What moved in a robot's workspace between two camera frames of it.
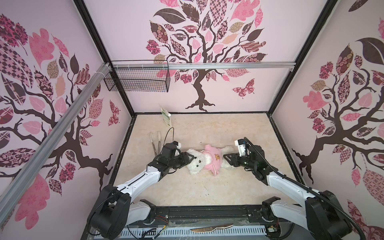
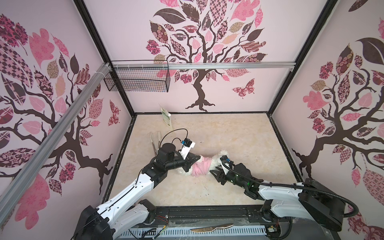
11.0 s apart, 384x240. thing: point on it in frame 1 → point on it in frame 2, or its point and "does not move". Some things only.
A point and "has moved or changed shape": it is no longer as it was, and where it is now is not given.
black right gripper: x=235 y=158 → x=219 y=176
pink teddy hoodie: x=215 y=165 → x=201 y=168
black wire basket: x=140 y=79 does not move
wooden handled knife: x=208 y=229 does not move
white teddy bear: x=211 y=159 has moved or changed shape
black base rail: x=191 y=216 does not move
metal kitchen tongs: x=159 y=136 does not move
